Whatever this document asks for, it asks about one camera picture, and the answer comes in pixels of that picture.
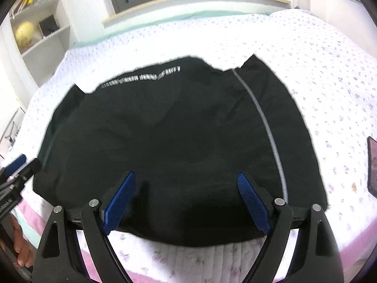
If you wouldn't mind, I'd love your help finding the black picture frame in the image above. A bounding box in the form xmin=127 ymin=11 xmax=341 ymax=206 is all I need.
xmin=38 ymin=15 xmax=59 ymax=37

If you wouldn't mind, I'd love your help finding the pink mattress sheet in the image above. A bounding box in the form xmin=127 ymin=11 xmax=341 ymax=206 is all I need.
xmin=12 ymin=201 xmax=376 ymax=282

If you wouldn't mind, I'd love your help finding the person's left hand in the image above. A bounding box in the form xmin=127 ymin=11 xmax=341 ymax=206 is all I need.
xmin=6 ymin=213 xmax=34 ymax=268

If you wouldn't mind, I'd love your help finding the green bed sheet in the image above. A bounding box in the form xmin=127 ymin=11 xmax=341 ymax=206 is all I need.
xmin=72 ymin=10 xmax=272 ymax=49

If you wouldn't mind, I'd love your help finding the dark smartphone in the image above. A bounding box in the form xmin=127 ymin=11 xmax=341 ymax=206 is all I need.
xmin=367 ymin=137 xmax=377 ymax=198

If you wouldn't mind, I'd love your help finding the black hooded jacket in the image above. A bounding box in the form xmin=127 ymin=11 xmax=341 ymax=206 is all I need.
xmin=33 ymin=56 xmax=328 ymax=247

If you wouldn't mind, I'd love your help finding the floral quilted bedspread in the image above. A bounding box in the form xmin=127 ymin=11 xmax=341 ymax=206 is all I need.
xmin=12 ymin=10 xmax=376 ymax=282

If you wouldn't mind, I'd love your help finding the white framed sign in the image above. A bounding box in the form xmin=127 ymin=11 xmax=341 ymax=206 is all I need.
xmin=1 ymin=107 xmax=25 ymax=146

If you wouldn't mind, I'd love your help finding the yellow globe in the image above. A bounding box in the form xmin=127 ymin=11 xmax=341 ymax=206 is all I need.
xmin=14 ymin=21 xmax=35 ymax=47

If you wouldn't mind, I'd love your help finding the white bookshelf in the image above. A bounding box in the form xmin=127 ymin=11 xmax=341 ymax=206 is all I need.
xmin=1 ymin=0 xmax=77 ymax=107

